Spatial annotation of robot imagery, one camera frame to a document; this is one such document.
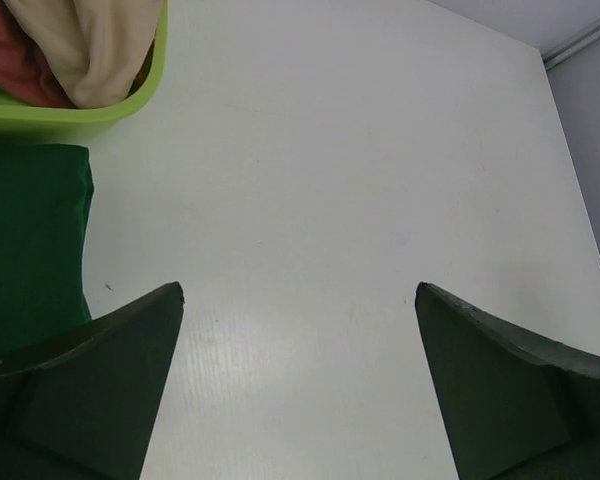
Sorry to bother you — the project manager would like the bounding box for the lime green plastic basket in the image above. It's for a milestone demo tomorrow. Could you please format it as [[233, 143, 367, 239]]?
[[0, 3, 168, 143]]

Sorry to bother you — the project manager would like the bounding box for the right aluminium frame post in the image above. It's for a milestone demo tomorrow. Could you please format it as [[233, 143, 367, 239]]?
[[542, 18, 600, 71]]

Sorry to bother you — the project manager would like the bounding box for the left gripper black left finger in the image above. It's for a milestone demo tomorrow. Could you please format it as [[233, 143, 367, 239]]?
[[0, 282, 184, 479]]

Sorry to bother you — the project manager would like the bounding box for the folded dark green t-shirt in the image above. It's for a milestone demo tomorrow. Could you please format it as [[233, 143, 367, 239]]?
[[0, 143, 94, 357]]

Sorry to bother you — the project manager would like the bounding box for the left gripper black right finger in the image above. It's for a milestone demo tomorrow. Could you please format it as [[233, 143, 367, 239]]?
[[415, 283, 600, 479]]

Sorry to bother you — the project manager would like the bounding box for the beige t-shirt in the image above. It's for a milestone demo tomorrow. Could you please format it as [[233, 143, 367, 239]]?
[[6, 0, 164, 109]]

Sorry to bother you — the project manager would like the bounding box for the pink red t-shirt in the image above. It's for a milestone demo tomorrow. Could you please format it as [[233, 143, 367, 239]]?
[[0, 1, 75, 109]]

